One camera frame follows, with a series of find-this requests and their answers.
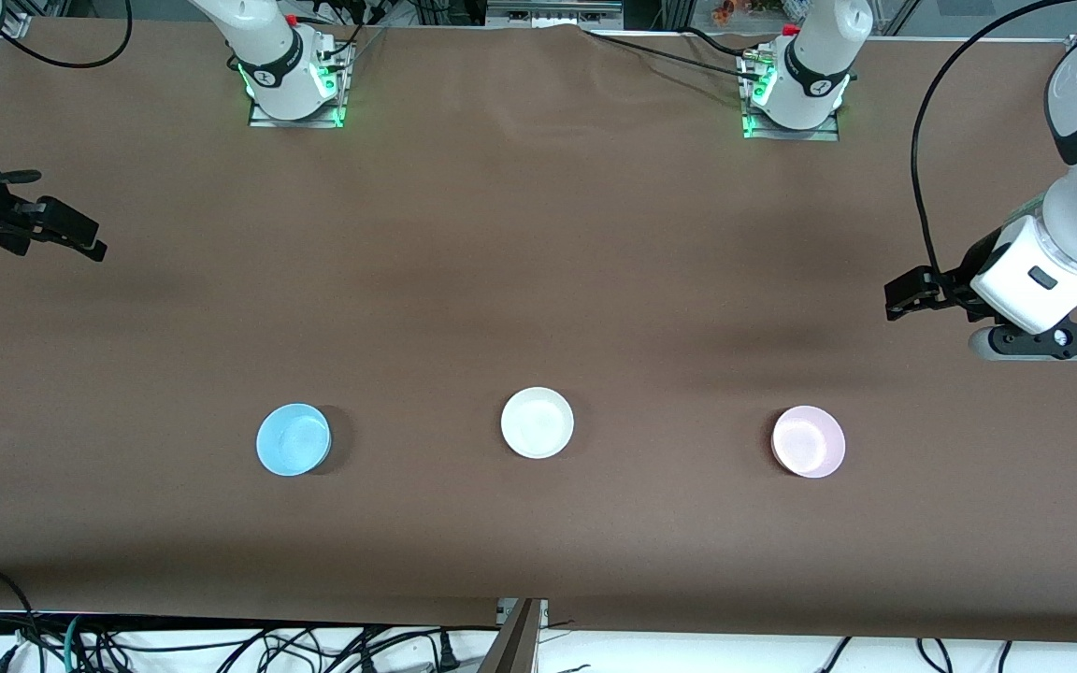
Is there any pink bowl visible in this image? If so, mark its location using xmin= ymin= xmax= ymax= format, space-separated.
xmin=770 ymin=404 xmax=847 ymax=480

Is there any light blue bowl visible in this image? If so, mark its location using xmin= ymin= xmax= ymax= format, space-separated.
xmin=255 ymin=403 xmax=333 ymax=479

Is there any white bowl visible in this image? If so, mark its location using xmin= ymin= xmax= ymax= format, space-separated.
xmin=500 ymin=386 xmax=576 ymax=461

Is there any brown table cover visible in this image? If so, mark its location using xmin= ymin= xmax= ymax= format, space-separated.
xmin=0 ymin=19 xmax=1077 ymax=646

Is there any aluminium profile bar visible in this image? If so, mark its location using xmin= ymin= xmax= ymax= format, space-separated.
xmin=478 ymin=598 xmax=550 ymax=673

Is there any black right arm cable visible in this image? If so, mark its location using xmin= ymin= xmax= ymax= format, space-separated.
xmin=0 ymin=0 xmax=134 ymax=70

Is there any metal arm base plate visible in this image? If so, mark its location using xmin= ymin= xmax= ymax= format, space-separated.
xmin=741 ymin=47 xmax=841 ymax=142
xmin=248 ymin=42 xmax=350 ymax=130

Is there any black cable on table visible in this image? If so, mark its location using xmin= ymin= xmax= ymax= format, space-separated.
xmin=583 ymin=31 xmax=766 ymax=74

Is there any silver aluminium frame rail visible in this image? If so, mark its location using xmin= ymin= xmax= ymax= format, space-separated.
xmin=486 ymin=0 xmax=625 ymax=29

